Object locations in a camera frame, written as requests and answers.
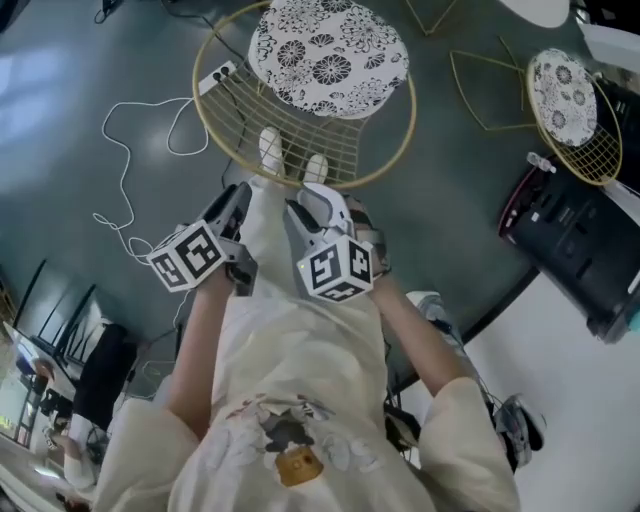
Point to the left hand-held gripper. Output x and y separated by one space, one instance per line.
192 255

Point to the person's left forearm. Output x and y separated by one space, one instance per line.
200 345

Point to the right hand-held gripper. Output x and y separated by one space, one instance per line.
330 265

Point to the person's left white shoe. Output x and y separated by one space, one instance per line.
271 150

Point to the black equipment case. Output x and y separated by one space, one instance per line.
575 240

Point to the person's right hand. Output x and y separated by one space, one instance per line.
377 250

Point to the person's white shoe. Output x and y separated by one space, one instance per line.
271 150
316 169

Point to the person's right white shoe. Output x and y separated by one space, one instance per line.
316 169

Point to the yellow pendant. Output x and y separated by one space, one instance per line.
298 467

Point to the grey white device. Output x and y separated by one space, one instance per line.
520 430

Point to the person's cream dress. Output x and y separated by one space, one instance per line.
300 360

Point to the white power strip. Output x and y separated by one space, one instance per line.
216 77

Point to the clear plastic bottle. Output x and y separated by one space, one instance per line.
541 162

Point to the person's right forearm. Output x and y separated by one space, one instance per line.
415 340

